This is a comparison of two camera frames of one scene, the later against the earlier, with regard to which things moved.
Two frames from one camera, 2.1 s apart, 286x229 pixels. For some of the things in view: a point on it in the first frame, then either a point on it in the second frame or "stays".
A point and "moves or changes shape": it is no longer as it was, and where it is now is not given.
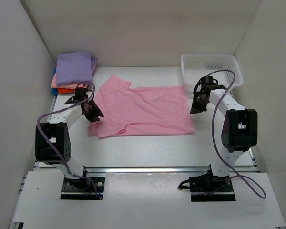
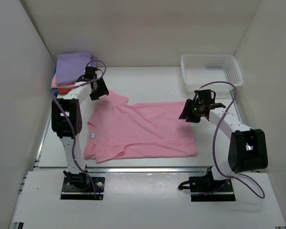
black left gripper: (94, 118) -> (103, 91)
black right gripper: (195, 109) -> (187, 109)
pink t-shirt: (129, 111) moves or changes shape
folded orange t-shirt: (66, 90) stays
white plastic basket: (225, 68) stays
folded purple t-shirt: (75, 67) stays
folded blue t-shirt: (55, 91) stays
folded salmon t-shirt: (54, 84) stays
